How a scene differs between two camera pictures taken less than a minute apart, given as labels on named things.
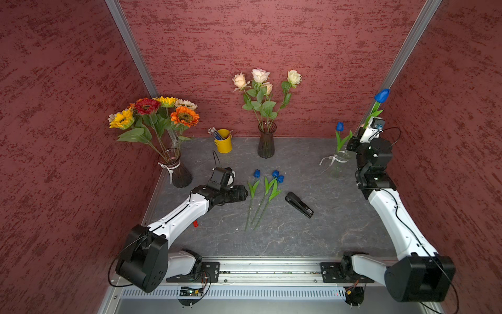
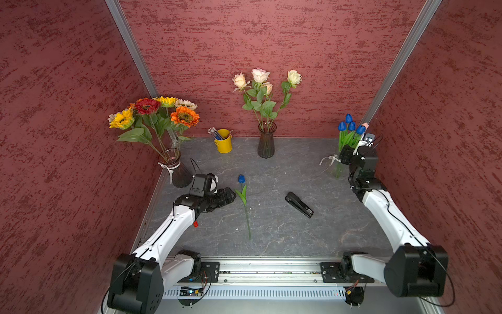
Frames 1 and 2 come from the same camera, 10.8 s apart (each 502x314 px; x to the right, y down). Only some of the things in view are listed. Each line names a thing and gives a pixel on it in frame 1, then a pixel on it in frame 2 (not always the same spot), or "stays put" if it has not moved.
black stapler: (297, 203) stays put
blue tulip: (274, 192) to (352, 139)
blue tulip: (340, 127) stays put
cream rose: (293, 78) stays put
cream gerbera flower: (184, 103) stays put
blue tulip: (380, 97) to (349, 120)
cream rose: (268, 105) stays put
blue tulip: (275, 174) to (361, 130)
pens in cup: (214, 131) stays put
